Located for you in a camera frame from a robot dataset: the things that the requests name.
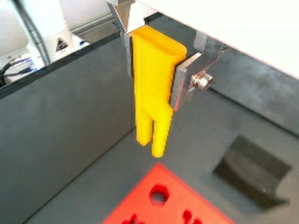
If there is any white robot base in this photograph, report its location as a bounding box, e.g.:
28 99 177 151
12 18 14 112
9 0 89 69

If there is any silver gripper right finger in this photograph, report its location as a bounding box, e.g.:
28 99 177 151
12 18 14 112
169 31 224 111

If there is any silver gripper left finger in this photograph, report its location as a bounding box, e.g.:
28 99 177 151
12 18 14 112
107 0 151 77

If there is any black curved holder block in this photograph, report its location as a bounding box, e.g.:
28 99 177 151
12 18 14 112
213 136 292 210

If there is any red shape-sorting board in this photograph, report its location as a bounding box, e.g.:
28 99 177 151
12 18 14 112
103 164 235 224

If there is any yellow two-pronged peg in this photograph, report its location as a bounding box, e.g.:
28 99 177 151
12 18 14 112
132 25 187 158

